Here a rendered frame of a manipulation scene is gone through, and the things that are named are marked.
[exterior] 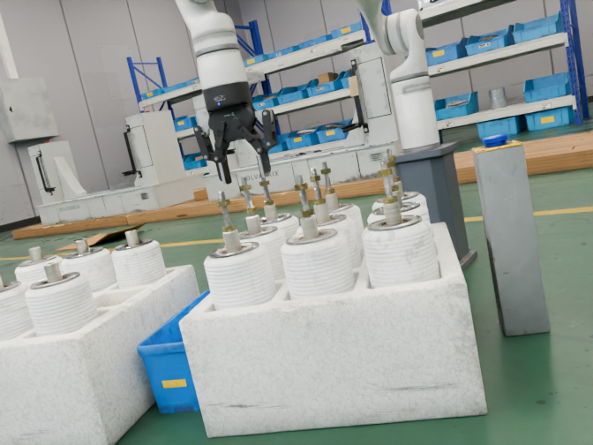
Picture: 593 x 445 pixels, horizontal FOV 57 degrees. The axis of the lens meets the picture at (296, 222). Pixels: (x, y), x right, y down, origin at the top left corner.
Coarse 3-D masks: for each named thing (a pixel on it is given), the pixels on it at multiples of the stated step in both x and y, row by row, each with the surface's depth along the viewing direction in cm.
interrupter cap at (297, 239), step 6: (300, 234) 81; (324, 234) 78; (330, 234) 75; (336, 234) 76; (288, 240) 78; (294, 240) 77; (300, 240) 76; (306, 240) 75; (312, 240) 74; (318, 240) 74
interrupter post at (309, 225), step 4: (312, 216) 77; (300, 220) 77; (304, 220) 76; (308, 220) 76; (312, 220) 77; (304, 224) 77; (308, 224) 76; (312, 224) 77; (316, 224) 77; (304, 228) 77; (308, 228) 77; (312, 228) 77; (316, 228) 77; (304, 232) 77; (308, 232) 77; (312, 232) 77; (316, 232) 77; (304, 236) 77; (308, 236) 77; (312, 236) 77; (316, 236) 77
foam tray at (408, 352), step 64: (448, 256) 80; (192, 320) 76; (256, 320) 74; (320, 320) 72; (384, 320) 70; (448, 320) 68; (256, 384) 76; (320, 384) 74; (384, 384) 72; (448, 384) 70
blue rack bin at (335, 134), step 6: (348, 120) 654; (324, 126) 642; (342, 126) 606; (318, 132) 624; (324, 132) 621; (330, 132) 617; (336, 132) 613; (342, 132) 609; (348, 132) 614; (324, 138) 623; (330, 138) 619; (336, 138) 615; (342, 138) 611
